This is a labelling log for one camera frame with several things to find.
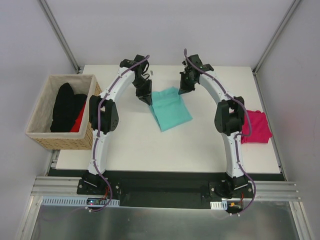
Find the white cable duct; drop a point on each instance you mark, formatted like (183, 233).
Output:
(73, 201)
(219, 205)

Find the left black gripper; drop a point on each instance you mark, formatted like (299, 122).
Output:
(144, 89)

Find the left aluminium corner post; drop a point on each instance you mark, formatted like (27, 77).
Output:
(59, 35)

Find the aluminium corner post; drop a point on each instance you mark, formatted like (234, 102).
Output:
(276, 35)
(59, 35)

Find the wicker laundry basket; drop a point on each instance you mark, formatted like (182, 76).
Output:
(38, 127)

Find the left white cable duct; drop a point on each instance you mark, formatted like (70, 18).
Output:
(73, 201)

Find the pink folded t-shirt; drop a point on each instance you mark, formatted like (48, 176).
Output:
(261, 133)

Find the black garment in basket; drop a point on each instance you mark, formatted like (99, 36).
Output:
(66, 109)

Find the right white cable duct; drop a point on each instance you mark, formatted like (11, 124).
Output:
(219, 205)

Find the red garment in basket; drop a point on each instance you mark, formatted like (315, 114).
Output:
(77, 124)

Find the right aluminium corner post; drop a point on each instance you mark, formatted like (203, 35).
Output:
(276, 35)

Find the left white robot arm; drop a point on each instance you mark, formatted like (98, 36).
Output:
(104, 117)

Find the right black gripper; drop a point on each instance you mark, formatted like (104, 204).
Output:
(186, 81)

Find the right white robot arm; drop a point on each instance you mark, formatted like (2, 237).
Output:
(228, 121)

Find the aluminium rail frame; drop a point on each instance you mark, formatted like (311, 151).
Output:
(67, 186)

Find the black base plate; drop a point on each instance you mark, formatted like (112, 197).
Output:
(159, 189)

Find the teal t-shirt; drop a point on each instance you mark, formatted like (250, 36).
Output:
(168, 109)

